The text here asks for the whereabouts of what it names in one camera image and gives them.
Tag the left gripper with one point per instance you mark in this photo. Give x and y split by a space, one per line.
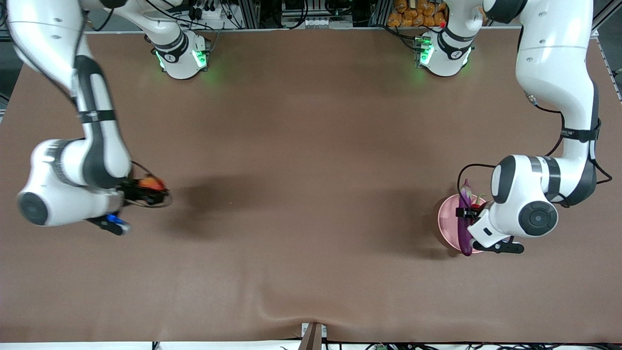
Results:
467 212

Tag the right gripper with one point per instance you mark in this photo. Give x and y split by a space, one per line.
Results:
132 190

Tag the red pomegranate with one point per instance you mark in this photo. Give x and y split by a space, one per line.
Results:
151 183

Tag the purple eggplant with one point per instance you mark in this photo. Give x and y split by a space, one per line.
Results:
465 194

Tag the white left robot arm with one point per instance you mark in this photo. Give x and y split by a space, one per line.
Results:
554 73

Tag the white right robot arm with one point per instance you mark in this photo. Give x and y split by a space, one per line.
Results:
58 194

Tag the pink plate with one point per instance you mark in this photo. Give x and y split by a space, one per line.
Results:
447 223

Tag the brown table mat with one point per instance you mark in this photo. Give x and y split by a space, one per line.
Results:
291 243

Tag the white power strip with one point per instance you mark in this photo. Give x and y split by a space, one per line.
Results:
209 10

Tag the orange snack packets pile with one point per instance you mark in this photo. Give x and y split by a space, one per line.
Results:
418 13

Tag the metal table edge bracket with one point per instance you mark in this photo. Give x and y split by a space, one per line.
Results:
313 336

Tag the aluminium frame post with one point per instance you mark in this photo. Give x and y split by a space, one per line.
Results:
249 12

